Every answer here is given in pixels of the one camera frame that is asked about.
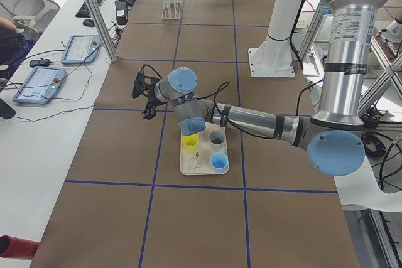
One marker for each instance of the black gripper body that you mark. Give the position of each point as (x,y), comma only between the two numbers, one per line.
(152,95)

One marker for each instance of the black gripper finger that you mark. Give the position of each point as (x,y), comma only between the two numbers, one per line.
(149,113)

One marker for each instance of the yellow plastic cup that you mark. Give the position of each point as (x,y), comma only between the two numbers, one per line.
(190,143)

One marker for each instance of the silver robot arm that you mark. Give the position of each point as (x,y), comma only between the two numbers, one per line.
(331,136)

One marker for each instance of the grey plastic cup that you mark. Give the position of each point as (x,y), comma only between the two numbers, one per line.
(217,140)

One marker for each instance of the pale green plastic tray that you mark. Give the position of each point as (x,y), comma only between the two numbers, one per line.
(198,163)

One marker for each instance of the far blue teach pendant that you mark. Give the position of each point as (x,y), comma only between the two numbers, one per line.
(81,48)

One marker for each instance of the blue teach pendant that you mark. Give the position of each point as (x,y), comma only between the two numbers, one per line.
(40,86)
(81,48)

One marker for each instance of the black power adapter box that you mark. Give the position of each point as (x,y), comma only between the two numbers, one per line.
(121,12)

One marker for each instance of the black computer mouse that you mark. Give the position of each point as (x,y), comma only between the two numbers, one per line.
(88,23)

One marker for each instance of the near blue teach pendant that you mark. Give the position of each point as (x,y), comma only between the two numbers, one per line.
(40,86)

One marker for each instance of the black handheld remote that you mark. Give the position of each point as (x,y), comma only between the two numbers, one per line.
(39,63)

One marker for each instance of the white office chair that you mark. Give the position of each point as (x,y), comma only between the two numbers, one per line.
(33,16)

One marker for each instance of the red cylinder bottle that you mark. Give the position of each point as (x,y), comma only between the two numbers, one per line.
(17,248)

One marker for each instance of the white wire cup rack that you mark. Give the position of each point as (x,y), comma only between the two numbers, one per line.
(171,10)

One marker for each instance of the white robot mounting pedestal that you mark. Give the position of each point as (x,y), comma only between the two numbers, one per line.
(273,57)

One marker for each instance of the aluminium frame post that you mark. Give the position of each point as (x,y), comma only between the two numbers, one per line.
(101,29)

